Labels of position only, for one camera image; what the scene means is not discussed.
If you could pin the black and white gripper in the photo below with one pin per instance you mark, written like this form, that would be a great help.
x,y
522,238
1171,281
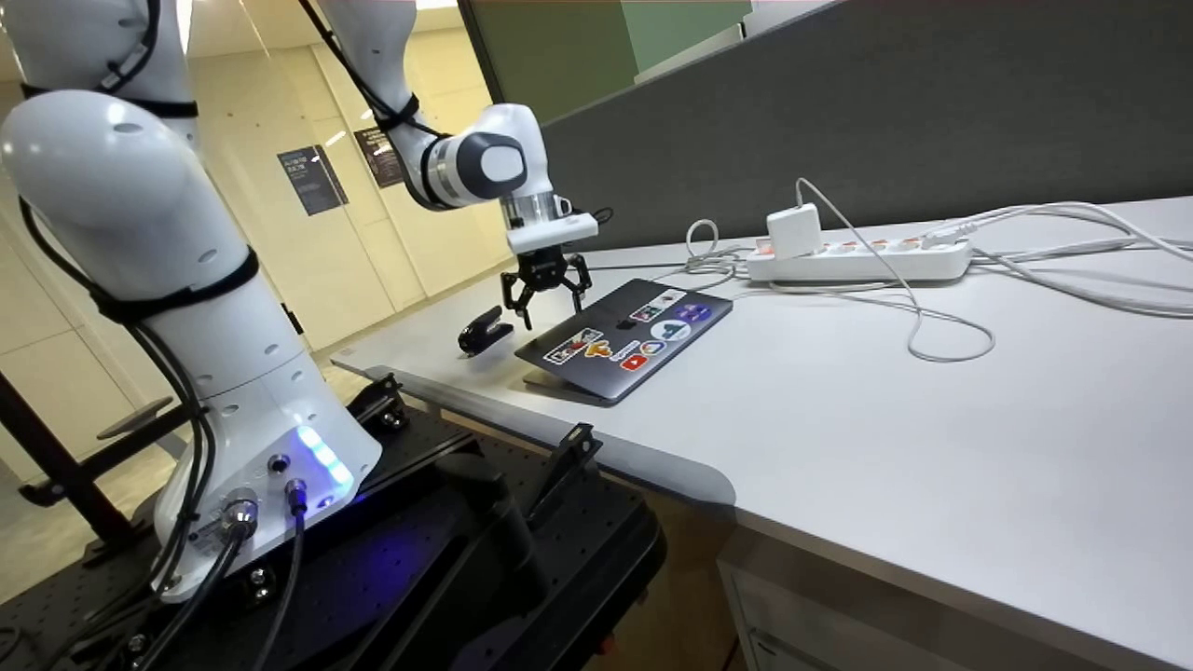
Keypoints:
x,y
539,228

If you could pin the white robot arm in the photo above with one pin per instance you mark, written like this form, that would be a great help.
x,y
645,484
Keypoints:
x,y
104,152

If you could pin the grey partition panel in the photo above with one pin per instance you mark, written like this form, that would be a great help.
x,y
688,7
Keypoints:
x,y
898,109

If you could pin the black clamp on table edge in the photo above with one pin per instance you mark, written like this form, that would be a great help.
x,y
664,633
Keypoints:
x,y
572,453

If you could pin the white power adapter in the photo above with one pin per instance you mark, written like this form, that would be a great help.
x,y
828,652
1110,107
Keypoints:
x,y
797,234

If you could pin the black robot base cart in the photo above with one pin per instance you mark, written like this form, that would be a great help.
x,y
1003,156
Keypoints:
x,y
442,565

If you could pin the white power strip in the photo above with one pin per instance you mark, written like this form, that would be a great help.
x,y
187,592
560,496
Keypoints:
x,y
862,261

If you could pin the grey laptop with stickers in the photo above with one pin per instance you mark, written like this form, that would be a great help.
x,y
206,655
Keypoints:
x,y
619,342

